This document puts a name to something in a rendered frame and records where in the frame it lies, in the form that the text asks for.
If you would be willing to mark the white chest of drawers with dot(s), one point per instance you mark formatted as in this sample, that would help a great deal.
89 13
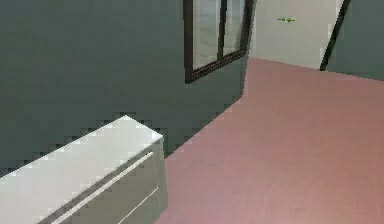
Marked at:
83 173

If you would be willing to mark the dark framed window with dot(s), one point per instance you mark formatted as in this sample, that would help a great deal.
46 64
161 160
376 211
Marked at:
213 36

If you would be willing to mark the white room door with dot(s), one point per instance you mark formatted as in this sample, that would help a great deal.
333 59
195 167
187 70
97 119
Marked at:
293 36

